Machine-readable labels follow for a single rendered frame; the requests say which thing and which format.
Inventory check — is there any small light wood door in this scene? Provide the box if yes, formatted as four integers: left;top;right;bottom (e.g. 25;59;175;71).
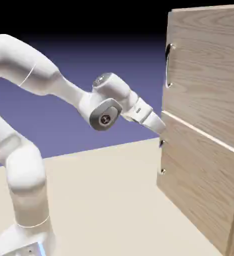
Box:
156;111;234;256

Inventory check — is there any long dark curved handle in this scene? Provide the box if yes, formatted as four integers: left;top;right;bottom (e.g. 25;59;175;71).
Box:
164;43;177;88

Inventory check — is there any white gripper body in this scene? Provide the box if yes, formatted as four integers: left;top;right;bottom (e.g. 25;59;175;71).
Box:
141;111;167;135

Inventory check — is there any light wood cabinet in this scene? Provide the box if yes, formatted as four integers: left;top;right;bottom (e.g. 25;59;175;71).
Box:
156;3;234;256

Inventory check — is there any large light wood door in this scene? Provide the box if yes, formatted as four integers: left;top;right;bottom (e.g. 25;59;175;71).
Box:
161;8;234;155

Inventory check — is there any short dark curved handle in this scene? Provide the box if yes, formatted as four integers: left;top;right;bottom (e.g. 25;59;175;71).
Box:
158;138;167;175

